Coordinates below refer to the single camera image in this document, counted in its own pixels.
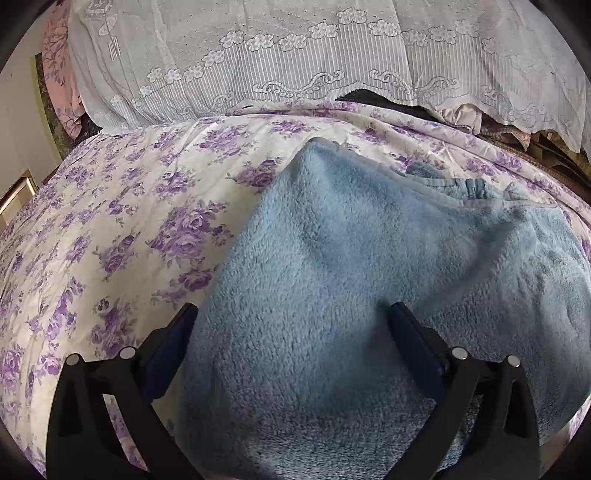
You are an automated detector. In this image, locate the blue fleece baby garment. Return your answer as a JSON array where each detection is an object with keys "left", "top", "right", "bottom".
[{"left": 176, "top": 139, "right": 590, "bottom": 479}]

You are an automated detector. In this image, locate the white lace cover cloth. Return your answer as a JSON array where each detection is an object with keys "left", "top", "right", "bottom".
[{"left": 68, "top": 1, "right": 590, "bottom": 151}]

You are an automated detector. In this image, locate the purple floral bed quilt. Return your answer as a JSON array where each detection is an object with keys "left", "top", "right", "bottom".
[{"left": 1, "top": 102, "right": 590, "bottom": 471}]

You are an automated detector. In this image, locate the pink floral fabric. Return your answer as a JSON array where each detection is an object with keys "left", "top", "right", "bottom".
[{"left": 42, "top": 1, "right": 85, "bottom": 140}]

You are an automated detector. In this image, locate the wooden chair frame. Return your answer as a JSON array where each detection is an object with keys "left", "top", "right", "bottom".
[{"left": 0, "top": 170, "right": 38, "bottom": 230}]

